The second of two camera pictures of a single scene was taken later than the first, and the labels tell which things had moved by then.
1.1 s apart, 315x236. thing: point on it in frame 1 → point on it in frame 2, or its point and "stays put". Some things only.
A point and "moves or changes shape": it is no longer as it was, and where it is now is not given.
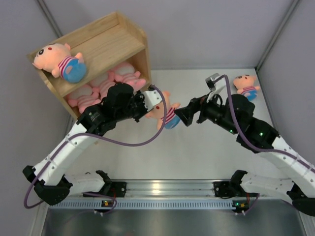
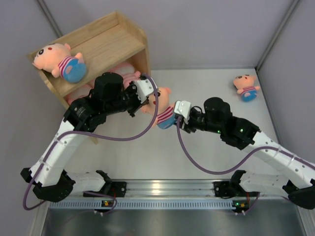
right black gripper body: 214,112 → 197,121
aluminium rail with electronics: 143,204 stays put
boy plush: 245,83 stays put
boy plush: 57,58 stays put
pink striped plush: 125,73 stays put
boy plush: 172,119 moves or changes shape
